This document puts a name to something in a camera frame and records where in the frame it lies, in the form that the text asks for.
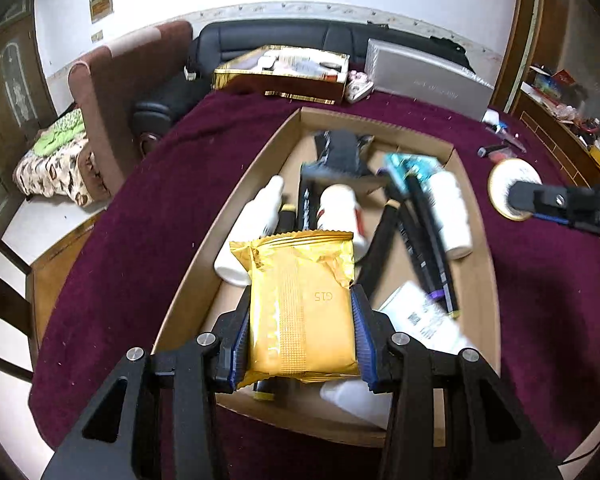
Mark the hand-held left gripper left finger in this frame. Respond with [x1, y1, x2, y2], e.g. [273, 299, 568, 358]
[40, 285, 253, 480]

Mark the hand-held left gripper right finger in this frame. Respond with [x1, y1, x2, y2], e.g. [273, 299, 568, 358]
[350, 284, 563, 480]

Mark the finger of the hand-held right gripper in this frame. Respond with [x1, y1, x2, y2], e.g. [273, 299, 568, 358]
[509, 182, 576, 217]
[532, 211, 581, 227]

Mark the round gold-rimmed tin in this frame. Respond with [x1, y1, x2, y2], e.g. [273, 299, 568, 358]
[487, 157, 543, 222]

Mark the small translucent white bottle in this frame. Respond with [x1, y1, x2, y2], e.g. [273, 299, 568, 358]
[319, 379, 397, 430]

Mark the white paper slip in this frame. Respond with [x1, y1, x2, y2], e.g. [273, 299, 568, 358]
[377, 281, 473, 356]

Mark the yellow snack packet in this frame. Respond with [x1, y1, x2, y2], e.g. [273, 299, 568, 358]
[229, 230, 361, 385]

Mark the white bottle with black print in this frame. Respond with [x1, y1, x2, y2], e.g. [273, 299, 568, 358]
[427, 170, 474, 261]

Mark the cream-capped black marker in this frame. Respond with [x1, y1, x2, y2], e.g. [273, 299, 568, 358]
[357, 200, 401, 301]

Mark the purple-capped black marker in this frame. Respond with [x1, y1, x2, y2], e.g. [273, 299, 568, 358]
[395, 200, 453, 311]

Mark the yellow-green-capped black marker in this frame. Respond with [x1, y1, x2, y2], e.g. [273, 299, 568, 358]
[405, 172, 462, 320]

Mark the cartoon print tissue pack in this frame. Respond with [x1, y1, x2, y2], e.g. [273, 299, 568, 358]
[382, 154, 443, 196]

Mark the white bottle with red label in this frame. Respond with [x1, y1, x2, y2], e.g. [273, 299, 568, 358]
[316, 184, 370, 263]

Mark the black marker with white print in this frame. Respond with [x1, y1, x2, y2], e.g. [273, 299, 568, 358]
[299, 162, 326, 233]

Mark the shallow cardboard box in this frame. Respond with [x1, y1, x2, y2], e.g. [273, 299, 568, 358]
[152, 106, 502, 448]

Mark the matte black snack packet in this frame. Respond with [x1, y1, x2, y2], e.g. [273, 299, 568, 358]
[314, 130, 376, 178]

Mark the wooden cabinet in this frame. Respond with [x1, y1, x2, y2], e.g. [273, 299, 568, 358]
[490, 0, 600, 191]

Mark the clear plastic packet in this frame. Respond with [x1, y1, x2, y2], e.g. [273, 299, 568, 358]
[485, 122, 528, 153]

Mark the maroon velvet tablecloth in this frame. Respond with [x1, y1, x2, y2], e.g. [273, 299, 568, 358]
[27, 87, 600, 480]

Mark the grey shoe box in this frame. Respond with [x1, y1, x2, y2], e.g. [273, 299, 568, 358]
[365, 37, 496, 122]

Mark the dark wooden chair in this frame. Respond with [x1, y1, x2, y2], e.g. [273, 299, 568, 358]
[0, 210, 106, 386]

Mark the white patterned pouch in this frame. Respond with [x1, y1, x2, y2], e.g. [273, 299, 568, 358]
[344, 70, 376, 105]

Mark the floral blanket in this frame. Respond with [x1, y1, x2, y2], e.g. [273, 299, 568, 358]
[12, 107, 101, 206]

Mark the gold gift box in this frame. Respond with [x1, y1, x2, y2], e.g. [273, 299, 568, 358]
[212, 45, 351, 106]

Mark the brown armchair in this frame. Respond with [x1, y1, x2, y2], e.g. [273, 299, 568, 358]
[67, 20, 193, 201]

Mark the black leather sofa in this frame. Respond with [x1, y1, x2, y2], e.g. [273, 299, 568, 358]
[132, 19, 473, 156]

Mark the brown wooden door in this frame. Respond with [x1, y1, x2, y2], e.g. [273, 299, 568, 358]
[0, 0, 56, 211]

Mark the gold wall plaque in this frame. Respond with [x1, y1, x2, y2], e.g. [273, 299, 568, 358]
[89, 0, 115, 25]

